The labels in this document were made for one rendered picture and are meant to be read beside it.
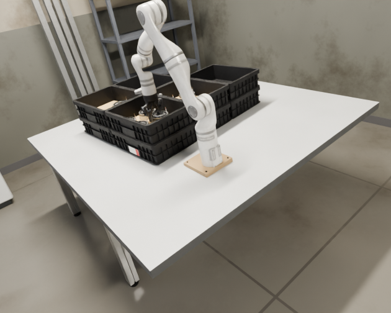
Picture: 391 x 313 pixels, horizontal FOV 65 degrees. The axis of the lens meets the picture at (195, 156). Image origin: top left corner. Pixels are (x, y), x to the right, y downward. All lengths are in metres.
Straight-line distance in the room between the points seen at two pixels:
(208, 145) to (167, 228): 0.42
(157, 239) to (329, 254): 1.16
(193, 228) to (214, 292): 0.74
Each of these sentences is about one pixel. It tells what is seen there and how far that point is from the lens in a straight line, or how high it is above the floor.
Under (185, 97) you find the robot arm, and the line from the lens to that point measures 1.30.
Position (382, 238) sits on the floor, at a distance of 2.18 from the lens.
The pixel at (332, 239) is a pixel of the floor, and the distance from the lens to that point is 2.10.
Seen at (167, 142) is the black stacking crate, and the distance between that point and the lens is 1.54.
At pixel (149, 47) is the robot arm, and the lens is 1.49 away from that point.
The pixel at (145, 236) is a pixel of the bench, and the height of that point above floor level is 0.70.
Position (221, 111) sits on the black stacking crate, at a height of 0.80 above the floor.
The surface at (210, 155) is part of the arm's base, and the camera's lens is 1.40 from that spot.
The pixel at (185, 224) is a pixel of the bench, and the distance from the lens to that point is 1.19.
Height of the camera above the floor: 1.50
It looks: 30 degrees down
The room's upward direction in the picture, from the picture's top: 10 degrees counter-clockwise
